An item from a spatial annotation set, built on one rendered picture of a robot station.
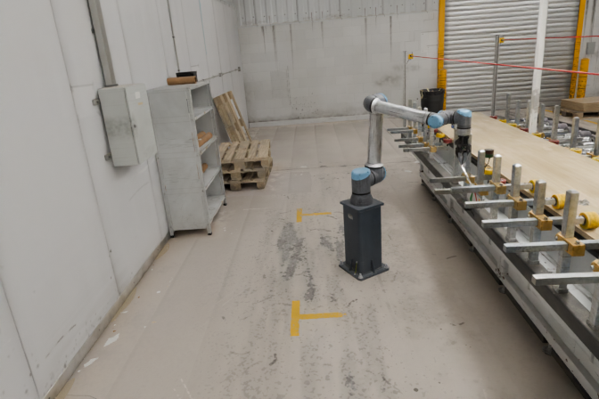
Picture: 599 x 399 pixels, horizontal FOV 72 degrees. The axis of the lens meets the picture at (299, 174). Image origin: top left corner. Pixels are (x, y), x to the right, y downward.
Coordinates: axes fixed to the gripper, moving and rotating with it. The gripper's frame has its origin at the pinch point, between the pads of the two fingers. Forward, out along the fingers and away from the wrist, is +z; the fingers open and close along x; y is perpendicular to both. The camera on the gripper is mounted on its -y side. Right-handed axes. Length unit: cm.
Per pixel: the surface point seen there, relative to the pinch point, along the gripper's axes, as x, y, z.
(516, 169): 7, 66, -13
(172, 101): -238, -113, -47
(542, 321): 28, 65, 83
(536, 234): 7, 91, 13
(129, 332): -240, 41, 97
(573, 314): 4, 130, 30
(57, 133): -260, 35, -47
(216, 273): -196, -34, 97
